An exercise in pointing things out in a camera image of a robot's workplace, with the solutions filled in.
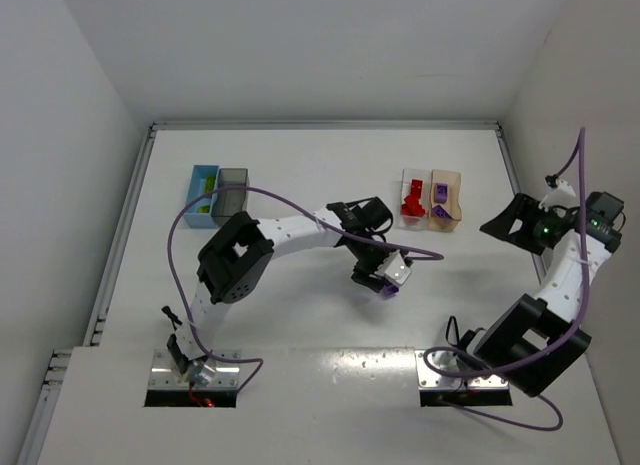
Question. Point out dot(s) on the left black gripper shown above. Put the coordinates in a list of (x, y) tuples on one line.
[(368, 276)]

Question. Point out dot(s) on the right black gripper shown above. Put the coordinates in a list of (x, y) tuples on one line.
[(520, 220)]

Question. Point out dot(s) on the purple lego brick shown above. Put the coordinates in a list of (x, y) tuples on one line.
[(389, 291)]

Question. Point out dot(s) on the small purple lego piece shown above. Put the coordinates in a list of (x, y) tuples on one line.
[(440, 212)]

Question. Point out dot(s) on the red rounded lego brick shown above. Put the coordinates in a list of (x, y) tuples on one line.
[(412, 207)]

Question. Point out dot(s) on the lime green lego brick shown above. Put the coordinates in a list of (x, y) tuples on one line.
[(209, 184)]

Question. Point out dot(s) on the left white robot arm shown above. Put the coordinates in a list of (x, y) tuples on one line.
[(233, 261)]

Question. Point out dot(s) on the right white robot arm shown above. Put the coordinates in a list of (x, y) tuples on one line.
[(550, 311)]

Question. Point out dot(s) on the wooden container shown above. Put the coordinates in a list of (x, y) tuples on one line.
[(452, 206)]

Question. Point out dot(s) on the clear plastic container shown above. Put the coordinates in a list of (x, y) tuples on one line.
[(413, 223)]

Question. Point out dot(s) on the purple lego in container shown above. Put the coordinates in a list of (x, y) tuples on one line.
[(441, 192)]

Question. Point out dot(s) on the dark grey container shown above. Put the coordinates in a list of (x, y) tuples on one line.
[(228, 203)]

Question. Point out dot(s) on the light blue container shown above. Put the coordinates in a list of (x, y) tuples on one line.
[(197, 198)]

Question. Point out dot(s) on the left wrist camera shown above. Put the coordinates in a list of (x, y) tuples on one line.
[(394, 269)]

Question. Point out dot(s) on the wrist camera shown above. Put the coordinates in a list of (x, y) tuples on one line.
[(394, 269), (560, 193)]

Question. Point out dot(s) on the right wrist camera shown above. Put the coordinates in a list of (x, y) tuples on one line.
[(560, 193)]

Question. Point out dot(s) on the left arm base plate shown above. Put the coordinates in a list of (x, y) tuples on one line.
[(209, 376)]

